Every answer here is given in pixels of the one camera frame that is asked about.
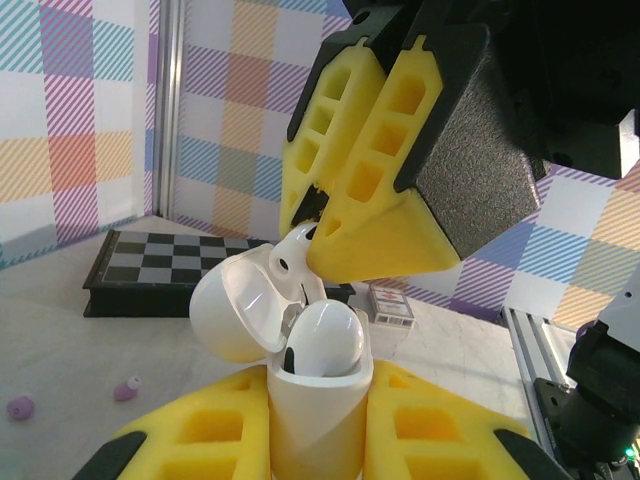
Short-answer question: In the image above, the aluminium frame post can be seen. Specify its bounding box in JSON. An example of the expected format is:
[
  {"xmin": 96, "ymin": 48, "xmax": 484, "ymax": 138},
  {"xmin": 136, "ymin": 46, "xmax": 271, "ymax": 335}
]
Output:
[{"xmin": 149, "ymin": 0, "xmax": 189, "ymax": 219}]

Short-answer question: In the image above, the aluminium side rail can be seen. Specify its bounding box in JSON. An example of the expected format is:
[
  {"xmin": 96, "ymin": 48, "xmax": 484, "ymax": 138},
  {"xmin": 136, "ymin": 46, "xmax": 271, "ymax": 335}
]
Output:
[{"xmin": 502, "ymin": 304, "xmax": 576, "ymax": 451}]

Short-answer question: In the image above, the white earbud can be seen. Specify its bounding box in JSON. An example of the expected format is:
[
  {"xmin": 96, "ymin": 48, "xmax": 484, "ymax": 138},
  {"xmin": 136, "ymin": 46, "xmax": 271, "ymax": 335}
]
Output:
[
  {"xmin": 267, "ymin": 222, "xmax": 326, "ymax": 306},
  {"xmin": 283, "ymin": 298, "xmax": 365, "ymax": 377}
]

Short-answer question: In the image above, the white earbud case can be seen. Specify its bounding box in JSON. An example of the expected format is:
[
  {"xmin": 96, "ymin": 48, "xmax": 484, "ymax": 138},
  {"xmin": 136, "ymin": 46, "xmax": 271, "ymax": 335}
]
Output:
[{"xmin": 188, "ymin": 244, "xmax": 375, "ymax": 480}]

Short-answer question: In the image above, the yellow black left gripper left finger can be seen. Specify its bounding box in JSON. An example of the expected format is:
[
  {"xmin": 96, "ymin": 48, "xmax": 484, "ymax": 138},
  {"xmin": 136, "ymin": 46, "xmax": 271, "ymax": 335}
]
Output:
[{"xmin": 72, "ymin": 369, "xmax": 274, "ymax": 480}]

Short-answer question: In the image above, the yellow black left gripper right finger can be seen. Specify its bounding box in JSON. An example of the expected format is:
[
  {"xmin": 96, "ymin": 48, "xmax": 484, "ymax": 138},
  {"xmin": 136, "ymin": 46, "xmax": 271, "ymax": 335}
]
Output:
[{"xmin": 364, "ymin": 359, "xmax": 571, "ymax": 480}]

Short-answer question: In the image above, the playing card box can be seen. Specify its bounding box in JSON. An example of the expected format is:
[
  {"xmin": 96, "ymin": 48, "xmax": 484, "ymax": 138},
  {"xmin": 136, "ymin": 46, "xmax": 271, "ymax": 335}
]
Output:
[{"xmin": 368, "ymin": 283, "xmax": 417, "ymax": 329}]

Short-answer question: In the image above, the black grey chessboard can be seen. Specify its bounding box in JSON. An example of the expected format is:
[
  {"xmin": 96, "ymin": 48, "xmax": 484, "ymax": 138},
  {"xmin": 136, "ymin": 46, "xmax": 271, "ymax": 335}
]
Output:
[{"xmin": 82, "ymin": 229, "xmax": 357, "ymax": 319}]

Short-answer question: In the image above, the purple ear tip left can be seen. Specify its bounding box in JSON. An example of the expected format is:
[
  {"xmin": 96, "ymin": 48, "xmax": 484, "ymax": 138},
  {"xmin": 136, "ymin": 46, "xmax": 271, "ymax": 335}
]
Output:
[{"xmin": 5, "ymin": 394, "xmax": 36, "ymax": 422}]

